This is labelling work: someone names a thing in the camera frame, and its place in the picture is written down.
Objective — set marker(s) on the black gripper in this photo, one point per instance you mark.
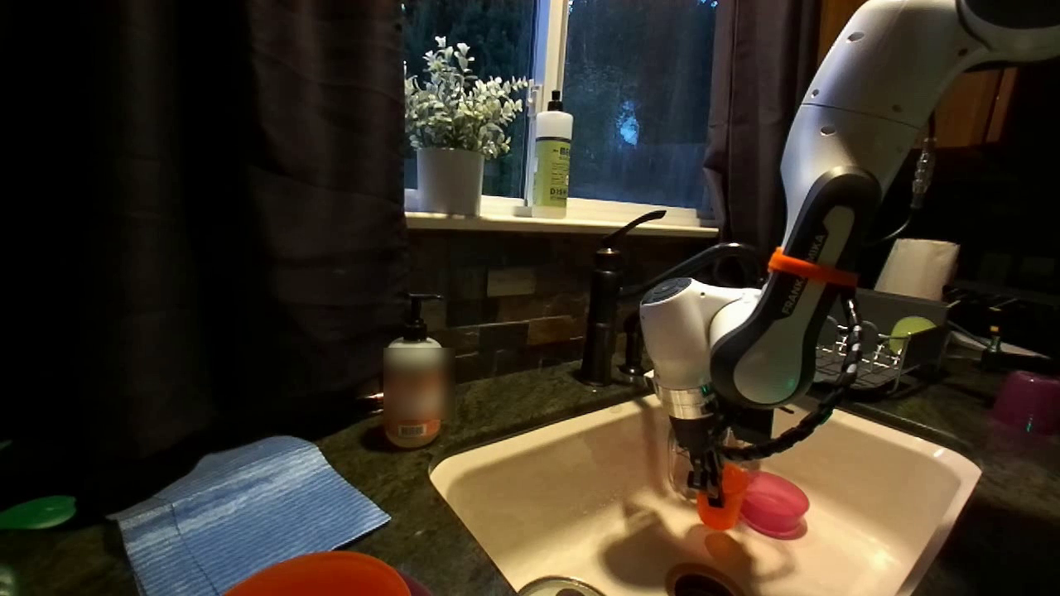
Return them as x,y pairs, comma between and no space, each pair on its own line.
697,456

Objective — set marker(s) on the orange plastic cup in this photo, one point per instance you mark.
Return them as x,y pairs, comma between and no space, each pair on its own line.
720,507

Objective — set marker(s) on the dark bronze faucet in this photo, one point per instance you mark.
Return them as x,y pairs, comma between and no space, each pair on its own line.
607,294

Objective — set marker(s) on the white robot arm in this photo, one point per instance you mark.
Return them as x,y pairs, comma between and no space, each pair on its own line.
722,353

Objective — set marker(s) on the pink plastic cup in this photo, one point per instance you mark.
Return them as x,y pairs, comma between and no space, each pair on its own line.
773,507

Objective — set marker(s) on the purple cup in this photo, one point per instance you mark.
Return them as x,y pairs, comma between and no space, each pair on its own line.
1027,403

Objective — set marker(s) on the white kitchen sink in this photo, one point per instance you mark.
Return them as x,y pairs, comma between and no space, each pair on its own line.
584,498

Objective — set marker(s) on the grey dish drying rack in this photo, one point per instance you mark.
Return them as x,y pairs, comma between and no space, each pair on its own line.
884,335

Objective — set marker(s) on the green item in rack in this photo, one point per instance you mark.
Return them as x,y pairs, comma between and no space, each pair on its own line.
910,327

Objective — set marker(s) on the white paper towel roll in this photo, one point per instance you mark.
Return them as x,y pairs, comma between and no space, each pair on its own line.
920,269

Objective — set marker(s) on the orange hand soap dispenser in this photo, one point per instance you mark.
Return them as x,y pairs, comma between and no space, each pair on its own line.
413,383

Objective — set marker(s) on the green labelled soap bottle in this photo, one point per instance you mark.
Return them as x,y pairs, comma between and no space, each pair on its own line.
550,160

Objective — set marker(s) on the orange bowl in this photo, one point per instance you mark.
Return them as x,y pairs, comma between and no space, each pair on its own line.
325,573

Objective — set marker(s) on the white potted plant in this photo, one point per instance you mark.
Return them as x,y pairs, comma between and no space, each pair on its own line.
454,125

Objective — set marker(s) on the blue dish cloth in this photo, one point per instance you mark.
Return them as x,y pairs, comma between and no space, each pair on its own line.
240,512

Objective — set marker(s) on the dark curtain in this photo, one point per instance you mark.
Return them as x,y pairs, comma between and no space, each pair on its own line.
201,213

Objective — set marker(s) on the green lid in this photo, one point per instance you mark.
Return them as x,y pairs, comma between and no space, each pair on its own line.
36,514

